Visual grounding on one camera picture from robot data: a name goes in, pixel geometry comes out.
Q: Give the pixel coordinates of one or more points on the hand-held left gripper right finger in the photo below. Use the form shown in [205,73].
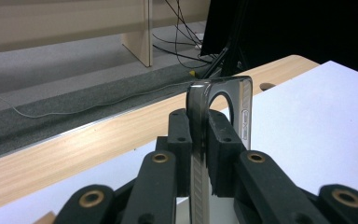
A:
[223,146]

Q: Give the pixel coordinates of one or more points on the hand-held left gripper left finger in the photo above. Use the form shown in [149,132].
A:
[180,146]

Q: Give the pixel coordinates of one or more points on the grey transparent phone case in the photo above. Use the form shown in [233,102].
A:
[199,102]

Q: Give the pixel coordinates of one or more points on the yellow floor tape piece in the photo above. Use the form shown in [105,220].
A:
[192,73]

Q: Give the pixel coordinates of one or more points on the black tripod stand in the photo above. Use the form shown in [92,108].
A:
[216,63]

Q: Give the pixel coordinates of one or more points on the wooden table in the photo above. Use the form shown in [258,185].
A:
[74,146]

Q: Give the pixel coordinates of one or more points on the beige wooden furniture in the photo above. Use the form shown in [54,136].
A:
[59,25]

